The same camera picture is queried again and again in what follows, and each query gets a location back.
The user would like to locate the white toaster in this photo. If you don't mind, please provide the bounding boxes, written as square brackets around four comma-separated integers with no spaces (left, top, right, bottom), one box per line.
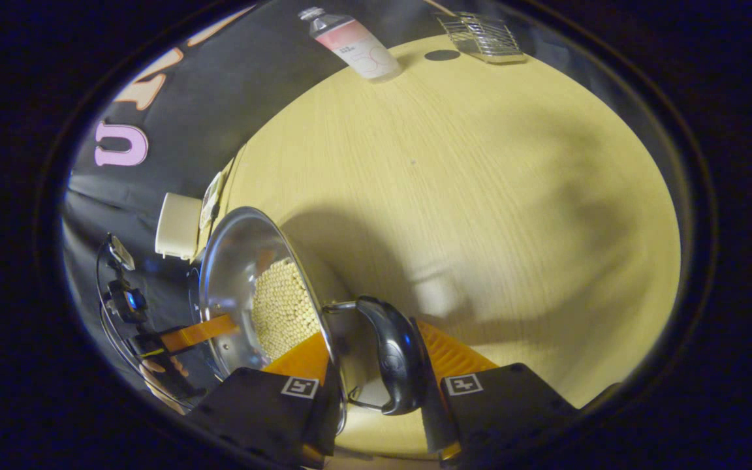
[155,193,203,260]

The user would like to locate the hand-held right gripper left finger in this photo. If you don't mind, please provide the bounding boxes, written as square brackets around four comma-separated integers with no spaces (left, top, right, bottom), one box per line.
[187,332,344,469]

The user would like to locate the white divided plate with beans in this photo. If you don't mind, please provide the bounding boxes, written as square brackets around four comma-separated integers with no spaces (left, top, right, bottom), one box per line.
[200,171,223,230]

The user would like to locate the black backdrop cloth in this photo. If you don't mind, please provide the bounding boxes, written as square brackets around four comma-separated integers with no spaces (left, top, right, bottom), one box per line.
[63,0,429,405]

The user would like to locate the clear glass cup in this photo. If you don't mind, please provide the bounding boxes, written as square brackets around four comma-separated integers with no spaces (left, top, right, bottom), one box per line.
[437,12,527,65]

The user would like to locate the steel pot with black handles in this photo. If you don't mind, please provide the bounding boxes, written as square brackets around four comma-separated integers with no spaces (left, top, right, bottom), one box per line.
[197,206,429,437]

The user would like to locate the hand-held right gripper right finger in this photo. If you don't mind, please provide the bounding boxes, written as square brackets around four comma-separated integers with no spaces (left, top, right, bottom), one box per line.
[415,319,579,461]

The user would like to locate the pile of yellow soybeans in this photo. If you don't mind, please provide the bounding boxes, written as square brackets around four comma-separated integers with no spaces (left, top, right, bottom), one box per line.
[251,258,322,363]

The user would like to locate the clear bottle with pink label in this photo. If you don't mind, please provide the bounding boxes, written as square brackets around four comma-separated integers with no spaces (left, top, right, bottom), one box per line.
[298,7,404,84]

